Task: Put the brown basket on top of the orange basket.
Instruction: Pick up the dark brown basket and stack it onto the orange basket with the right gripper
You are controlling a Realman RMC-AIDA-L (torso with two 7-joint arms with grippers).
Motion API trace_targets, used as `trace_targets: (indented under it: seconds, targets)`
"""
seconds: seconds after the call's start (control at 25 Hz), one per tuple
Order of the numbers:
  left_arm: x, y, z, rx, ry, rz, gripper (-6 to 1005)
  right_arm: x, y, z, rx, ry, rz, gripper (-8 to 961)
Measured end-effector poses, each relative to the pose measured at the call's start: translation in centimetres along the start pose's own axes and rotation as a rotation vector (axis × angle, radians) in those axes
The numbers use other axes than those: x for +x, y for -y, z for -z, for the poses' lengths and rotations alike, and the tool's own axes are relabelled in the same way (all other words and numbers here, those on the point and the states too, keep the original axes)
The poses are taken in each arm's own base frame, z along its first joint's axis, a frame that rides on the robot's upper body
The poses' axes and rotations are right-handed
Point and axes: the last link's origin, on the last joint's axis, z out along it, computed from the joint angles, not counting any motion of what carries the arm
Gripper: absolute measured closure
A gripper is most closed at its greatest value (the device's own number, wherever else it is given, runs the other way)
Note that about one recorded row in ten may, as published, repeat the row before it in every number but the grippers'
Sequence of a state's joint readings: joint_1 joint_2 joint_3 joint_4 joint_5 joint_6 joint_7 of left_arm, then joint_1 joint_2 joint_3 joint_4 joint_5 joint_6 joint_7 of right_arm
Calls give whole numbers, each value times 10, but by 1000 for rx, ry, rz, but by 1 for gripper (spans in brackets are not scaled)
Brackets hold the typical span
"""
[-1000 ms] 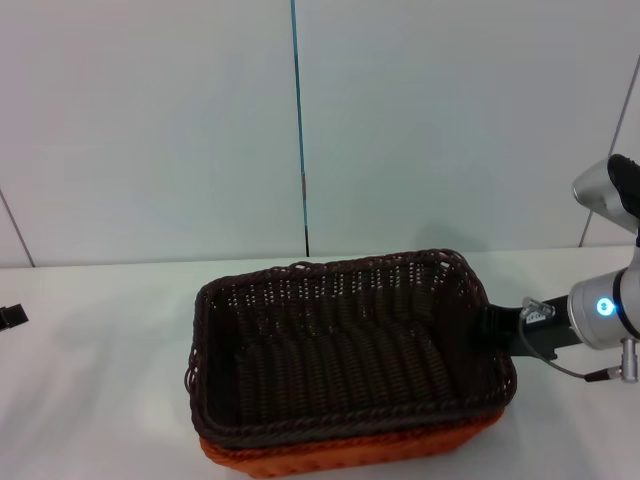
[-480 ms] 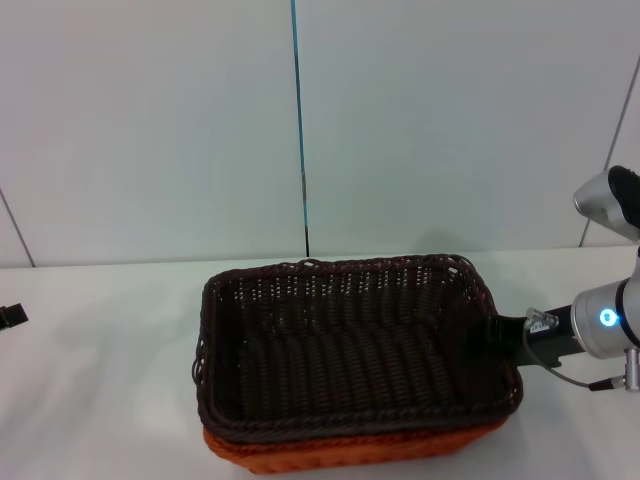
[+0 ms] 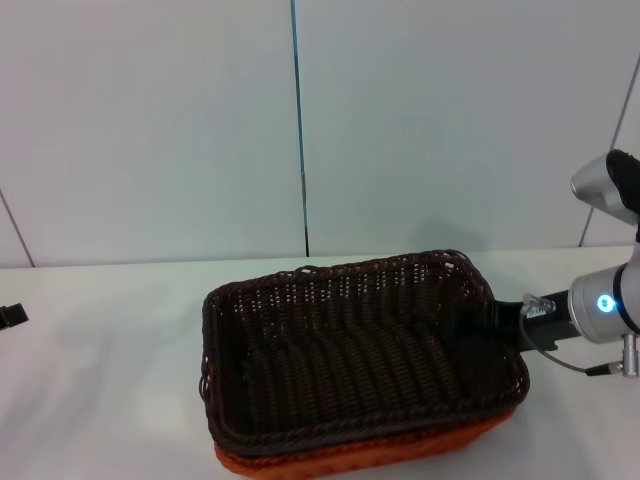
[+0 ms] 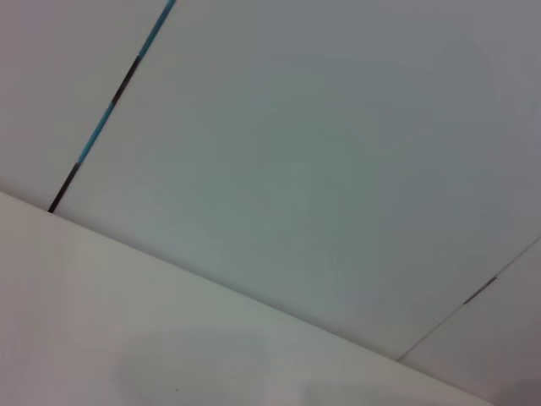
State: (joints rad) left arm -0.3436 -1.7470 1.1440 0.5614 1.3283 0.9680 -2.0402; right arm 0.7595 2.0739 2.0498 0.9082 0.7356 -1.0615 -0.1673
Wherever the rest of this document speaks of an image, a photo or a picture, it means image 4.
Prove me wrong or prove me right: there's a blue and black seam strip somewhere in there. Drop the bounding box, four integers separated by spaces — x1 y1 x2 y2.
46 0 178 214

